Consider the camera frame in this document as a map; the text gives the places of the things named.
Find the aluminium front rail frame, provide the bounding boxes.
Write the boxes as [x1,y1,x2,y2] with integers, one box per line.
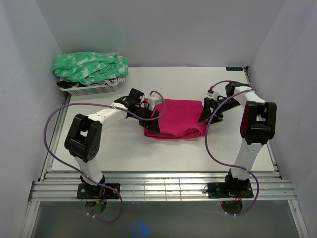
[19,95,310,238]

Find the white plastic basket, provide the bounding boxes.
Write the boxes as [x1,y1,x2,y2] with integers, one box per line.
[56,80,120,96]

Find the black white clothes in basket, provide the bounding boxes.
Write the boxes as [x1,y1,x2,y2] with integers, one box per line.
[56,76,126,89]

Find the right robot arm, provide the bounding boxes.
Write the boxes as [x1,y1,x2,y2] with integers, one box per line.
[199,80,277,198]

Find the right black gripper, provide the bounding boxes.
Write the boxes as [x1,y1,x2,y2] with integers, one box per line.
[198,97,241,125]

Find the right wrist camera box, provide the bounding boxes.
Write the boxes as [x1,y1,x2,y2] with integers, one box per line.
[207,86,220,100]

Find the green white patterned garment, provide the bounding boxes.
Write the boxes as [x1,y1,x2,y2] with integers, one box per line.
[52,52,129,85]

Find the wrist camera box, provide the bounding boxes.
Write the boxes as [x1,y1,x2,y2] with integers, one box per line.
[147,96,162,111]
[207,86,220,100]

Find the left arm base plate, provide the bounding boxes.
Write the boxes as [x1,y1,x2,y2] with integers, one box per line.
[76,183,119,200]

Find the pink trousers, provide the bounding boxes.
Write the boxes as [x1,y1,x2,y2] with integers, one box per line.
[144,99,206,139]

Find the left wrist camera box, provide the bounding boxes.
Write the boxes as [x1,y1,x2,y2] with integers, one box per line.
[147,96,162,111]

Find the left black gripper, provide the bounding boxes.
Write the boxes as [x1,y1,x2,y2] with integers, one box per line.
[131,106,160,133]

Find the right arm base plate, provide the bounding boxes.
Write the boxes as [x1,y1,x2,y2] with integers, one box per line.
[203,182,254,198]

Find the blue table label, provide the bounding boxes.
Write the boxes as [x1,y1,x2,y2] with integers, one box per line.
[226,67,244,71]

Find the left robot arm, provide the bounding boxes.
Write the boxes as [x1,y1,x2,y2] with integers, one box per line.
[64,88,165,198]

